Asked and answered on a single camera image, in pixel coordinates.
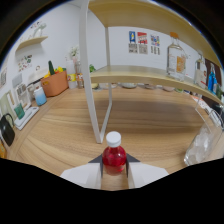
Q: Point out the white wooden two-tier shelf rack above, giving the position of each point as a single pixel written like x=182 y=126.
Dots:
x=133 y=75

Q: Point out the blue yellow wall poster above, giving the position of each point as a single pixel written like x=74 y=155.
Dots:
x=132 y=41

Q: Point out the white tray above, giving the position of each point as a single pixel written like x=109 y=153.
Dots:
x=26 y=118

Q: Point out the small red liquid bottle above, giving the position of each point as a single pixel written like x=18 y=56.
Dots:
x=114 y=160

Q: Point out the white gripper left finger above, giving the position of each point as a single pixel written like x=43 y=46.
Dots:
x=81 y=175

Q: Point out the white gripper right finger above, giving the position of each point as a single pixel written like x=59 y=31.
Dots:
x=146 y=174

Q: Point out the clear bottle with red label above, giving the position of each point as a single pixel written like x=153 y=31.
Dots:
x=200 y=75

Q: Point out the orange storage basket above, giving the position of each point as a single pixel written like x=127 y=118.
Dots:
x=55 y=85

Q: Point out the red wall poster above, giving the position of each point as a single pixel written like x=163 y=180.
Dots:
x=142 y=42

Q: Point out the colourful wall poster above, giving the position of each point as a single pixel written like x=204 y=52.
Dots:
x=154 y=44

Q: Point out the wooden wall shelf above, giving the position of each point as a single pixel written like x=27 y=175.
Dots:
x=31 y=41

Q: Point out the green cup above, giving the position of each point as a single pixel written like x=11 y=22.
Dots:
x=19 y=111

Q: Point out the black handbag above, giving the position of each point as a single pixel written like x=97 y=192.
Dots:
x=6 y=131

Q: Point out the clear glass with ice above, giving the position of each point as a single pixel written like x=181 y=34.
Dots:
x=201 y=143

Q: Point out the blue and white cup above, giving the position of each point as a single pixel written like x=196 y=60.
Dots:
x=40 y=97

